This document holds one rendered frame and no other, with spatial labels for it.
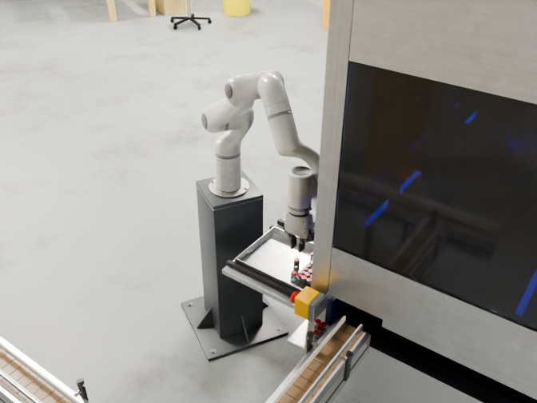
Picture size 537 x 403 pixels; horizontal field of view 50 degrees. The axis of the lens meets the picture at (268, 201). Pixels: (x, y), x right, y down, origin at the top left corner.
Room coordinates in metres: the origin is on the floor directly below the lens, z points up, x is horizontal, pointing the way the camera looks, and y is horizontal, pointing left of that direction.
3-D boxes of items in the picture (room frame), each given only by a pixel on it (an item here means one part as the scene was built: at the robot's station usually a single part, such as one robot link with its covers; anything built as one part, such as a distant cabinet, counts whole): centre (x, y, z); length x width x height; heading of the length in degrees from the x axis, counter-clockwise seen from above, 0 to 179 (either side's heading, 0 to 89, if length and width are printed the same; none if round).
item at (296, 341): (1.33, -0.16, 0.87); 0.14 x 0.13 x 0.02; 55
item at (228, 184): (2.30, 0.19, 0.95); 0.19 x 0.19 x 0.18
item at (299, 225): (1.68, -0.11, 1.11); 0.10 x 0.07 x 0.11; 55
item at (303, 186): (1.68, -0.11, 1.25); 0.09 x 0.08 x 0.13; 116
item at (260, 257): (1.71, -0.09, 0.90); 0.34 x 0.26 x 0.04; 55
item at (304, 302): (1.37, -0.14, 0.99); 0.08 x 0.07 x 0.07; 55
